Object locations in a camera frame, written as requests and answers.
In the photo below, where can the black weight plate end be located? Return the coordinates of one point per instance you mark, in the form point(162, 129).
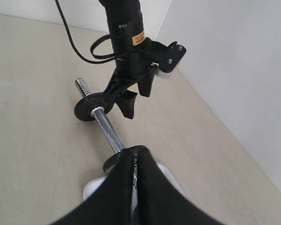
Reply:
point(111, 162)
point(84, 107)

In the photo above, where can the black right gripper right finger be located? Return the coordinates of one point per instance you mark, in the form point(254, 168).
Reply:
point(159, 202)

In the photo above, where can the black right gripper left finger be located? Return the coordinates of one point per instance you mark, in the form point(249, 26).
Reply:
point(111, 203)

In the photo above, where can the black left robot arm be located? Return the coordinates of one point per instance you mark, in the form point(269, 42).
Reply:
point(125, 23)

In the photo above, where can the chrome dumbbell bar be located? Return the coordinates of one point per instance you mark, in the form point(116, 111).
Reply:
point(101, 118)

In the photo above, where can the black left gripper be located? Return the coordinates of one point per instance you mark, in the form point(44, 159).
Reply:
point(138, 66)

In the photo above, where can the white plastic tray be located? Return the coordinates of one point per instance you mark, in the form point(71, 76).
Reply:
point(93, 185)

